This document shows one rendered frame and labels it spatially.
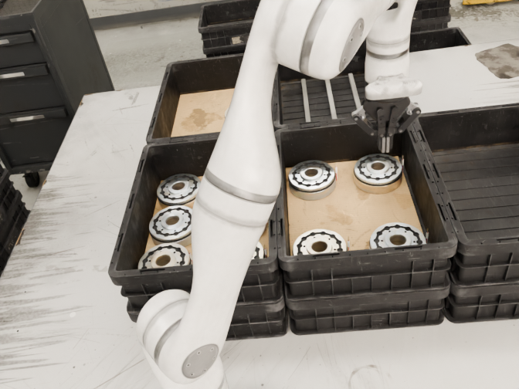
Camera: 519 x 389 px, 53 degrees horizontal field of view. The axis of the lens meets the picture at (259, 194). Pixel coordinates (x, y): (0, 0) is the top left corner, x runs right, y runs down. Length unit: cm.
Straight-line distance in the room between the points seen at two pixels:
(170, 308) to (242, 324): 35
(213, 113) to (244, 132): 90
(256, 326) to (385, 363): 25
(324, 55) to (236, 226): 21
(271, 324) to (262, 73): 58
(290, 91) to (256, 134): 94
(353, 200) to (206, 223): 58
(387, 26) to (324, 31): 35
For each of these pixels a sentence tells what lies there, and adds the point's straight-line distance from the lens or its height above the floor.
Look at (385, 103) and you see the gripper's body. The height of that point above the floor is 107.
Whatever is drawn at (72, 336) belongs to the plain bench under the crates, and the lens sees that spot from 122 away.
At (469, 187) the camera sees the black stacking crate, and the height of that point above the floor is 83.
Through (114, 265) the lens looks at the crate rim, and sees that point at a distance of 97.
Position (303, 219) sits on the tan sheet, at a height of 83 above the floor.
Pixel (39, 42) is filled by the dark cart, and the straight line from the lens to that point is 242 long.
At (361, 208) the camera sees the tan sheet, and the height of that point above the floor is 83.
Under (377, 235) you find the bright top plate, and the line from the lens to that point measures 103.
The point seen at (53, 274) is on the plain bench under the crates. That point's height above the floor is 70.
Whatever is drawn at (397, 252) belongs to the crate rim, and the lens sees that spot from 90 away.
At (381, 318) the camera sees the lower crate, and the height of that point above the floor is 73.
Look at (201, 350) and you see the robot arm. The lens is 69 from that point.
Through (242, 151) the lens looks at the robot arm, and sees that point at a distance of 58.
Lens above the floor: 159
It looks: 41 degrees down
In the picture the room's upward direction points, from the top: 10 degrees counter-clockwise
